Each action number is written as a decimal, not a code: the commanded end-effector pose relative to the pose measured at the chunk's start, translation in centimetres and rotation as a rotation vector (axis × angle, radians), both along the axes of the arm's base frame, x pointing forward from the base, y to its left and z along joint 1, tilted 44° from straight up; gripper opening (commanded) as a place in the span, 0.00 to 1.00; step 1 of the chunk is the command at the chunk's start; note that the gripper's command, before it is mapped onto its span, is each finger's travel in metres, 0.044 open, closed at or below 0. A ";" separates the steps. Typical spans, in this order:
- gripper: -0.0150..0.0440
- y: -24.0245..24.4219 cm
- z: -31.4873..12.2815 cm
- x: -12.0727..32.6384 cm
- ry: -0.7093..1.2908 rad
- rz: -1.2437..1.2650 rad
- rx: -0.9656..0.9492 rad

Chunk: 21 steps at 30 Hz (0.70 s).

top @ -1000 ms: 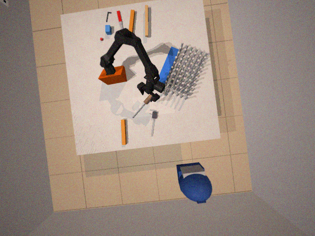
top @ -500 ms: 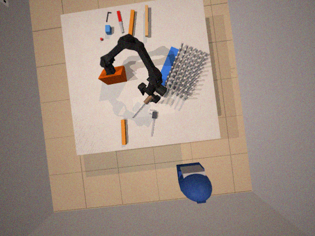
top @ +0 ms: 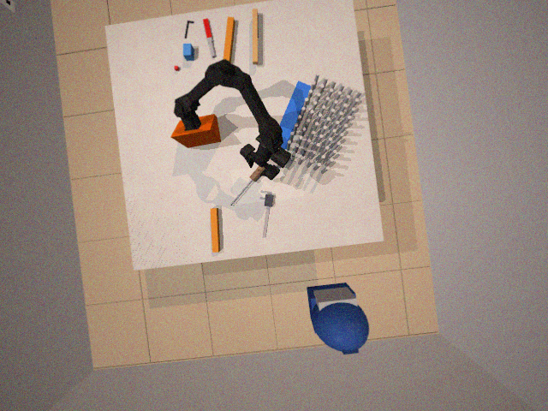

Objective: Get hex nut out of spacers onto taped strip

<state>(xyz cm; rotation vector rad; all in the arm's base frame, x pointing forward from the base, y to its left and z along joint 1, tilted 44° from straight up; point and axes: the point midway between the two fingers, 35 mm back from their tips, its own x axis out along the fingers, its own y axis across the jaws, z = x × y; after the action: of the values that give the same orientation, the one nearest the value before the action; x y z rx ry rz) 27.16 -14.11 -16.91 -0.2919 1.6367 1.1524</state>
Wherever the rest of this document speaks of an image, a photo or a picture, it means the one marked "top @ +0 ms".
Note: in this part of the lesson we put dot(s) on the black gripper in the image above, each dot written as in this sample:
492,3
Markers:
270,171

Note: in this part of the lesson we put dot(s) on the blue flat strip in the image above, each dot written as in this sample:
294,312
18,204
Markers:
293,110

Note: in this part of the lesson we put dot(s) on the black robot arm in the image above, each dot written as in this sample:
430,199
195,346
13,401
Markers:
225,74

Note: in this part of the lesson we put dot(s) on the blue block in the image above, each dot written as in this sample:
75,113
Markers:
188,52

